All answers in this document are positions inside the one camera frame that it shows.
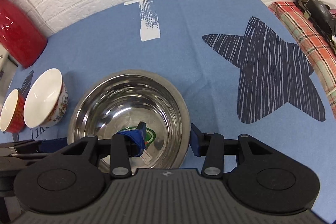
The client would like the red bowl white inside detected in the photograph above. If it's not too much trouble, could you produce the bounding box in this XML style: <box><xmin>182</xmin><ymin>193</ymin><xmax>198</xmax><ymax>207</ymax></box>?
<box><xmin>0</xmin><ymin>89</ymin><xmax>25</xmax><ymax>134</ymax></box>

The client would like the stainless steel bowl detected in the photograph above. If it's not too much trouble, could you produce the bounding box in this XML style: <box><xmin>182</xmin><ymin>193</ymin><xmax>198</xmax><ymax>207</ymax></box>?
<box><xmin>68</xmin><ymin>70</ymin><xmax>191</xmax><ymax>171</ymax></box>

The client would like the white bowl red pattern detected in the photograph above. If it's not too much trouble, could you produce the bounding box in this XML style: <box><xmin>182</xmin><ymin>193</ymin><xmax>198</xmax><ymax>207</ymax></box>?
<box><xmin>23</xmin><ymin>68</ymin><xmax>69</xmax><ymax>128</ymax></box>

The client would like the blue patterned tablecloth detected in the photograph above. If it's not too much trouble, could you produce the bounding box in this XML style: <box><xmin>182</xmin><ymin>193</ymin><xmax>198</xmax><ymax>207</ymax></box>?
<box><xmin>10</xmin><ymin>0</ymin><xmax>335</xmax><ymax>222</ymax></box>

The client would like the white countertop appliance with screen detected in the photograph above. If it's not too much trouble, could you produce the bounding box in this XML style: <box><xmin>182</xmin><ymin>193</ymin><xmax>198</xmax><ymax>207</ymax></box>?
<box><xmin>0</xmin><ymin>44</ymin><xmax>18</xmax><ymax>110</ymax></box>

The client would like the red thermos jug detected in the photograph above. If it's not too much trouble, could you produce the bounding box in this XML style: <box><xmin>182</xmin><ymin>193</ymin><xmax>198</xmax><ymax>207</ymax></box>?
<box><xmin>1</xmin><ymin>0</ymin><xmax>47</xmax><ymax>68</ymax></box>

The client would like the plaid cloth side table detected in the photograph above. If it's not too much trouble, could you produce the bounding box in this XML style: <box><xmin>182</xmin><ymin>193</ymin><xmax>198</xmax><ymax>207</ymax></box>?
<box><xmin>268</xmin><ymin>2</ymin><xmax>336</xmax><ymax>112</ymax></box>

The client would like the black device on side table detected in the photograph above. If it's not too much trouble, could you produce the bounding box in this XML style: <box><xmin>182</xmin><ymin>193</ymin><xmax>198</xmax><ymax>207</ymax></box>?
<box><xmin>294</xmin><ymin>0</ymin><xmax>335</xmax><ymax>44</ymax></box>

